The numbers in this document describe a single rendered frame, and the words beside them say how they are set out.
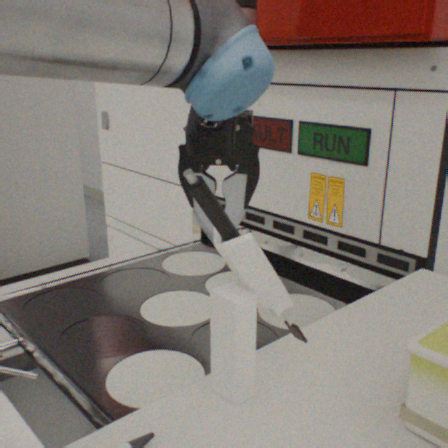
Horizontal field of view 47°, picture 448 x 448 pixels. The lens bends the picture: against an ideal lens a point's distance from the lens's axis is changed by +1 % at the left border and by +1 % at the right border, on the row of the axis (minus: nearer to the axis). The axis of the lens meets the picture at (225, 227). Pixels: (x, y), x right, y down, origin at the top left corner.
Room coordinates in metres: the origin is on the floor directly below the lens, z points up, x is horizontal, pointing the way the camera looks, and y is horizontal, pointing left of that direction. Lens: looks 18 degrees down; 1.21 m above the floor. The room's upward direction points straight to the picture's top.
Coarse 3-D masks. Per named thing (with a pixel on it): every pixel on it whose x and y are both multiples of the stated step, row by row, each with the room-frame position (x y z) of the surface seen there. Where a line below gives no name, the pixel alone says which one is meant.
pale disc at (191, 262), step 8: (176, 256) 0.78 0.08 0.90; (184, 256) 0.78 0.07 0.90; (192, 256) 0.78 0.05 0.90; (200, 256) 0.78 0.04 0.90; (208, 256) 0.78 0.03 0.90; (216, 256) 0.78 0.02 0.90; (168, 264) 0.75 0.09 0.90; (176, 264) 0.75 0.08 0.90; (184, 264) 0.75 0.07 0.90; (192, 264) 0.75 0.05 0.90; (200, 264) 0.75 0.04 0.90; (208, 264) 0.75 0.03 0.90; (216, 264) 0.75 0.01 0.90; (224, 264) 0.75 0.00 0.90; (176, 272) 0.72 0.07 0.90; (184, 272) 0.72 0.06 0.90; (192, 272) 0.72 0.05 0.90; (200, 272) 0.72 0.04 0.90; (208, 272) 0.72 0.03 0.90
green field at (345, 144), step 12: (300, 132) 0.73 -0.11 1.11; (312, 132) 0.72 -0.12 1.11; (324, 132) 0.70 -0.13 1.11; (336, 132) 0.69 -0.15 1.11; (348, 132) 0.67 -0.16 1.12; (360, 132) 0.66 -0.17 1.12; (300, 144) 0.73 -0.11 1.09; (312, 144) 0.72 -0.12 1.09; (324, 144) 0.70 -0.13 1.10; (336, 144) 0.69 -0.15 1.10; (348, 144) 0.67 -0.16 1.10; (360, 144) 0.66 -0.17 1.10; (324, 156) 0.70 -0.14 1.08; (336, 156) 0.68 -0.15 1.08; (348, 156) 0.67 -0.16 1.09; (360, 156) 0.66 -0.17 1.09
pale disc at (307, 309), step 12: (300, 300) 0.62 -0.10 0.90; (312, 300) 0.62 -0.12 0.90; (324, 300) 0.62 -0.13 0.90; (264, 312) 0.59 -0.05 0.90; (288, 312) 0.59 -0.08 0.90; (300, 312) 0.59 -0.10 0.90; (312, 312) 0.59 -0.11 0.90; (324, 312) 0.59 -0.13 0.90; (276, 324) 0.56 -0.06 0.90; (300, 324) 0.56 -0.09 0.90
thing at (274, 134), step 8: (256, 120) 0.80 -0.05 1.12; (264, 120) 0.79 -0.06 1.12; (256, 128) 0.80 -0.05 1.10; (264, 128) 0.79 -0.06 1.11; (272, 128) 0.78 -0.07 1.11; (280, 128) 0.76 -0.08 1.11; (288, 128) 0.75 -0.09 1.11; (256, 136) 0.80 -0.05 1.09; (264, 136) 0.79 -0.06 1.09; (272, 136) 0.77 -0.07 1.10; (280, 136) 0.76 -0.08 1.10; (288, 136) 0.75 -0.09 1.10; (256, 144) 0.80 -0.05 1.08; (264, 144) 0.79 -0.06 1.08; (272, 144) 0.77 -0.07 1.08; (280, 144) 0.76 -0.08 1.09; (288, 144) 0.75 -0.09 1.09
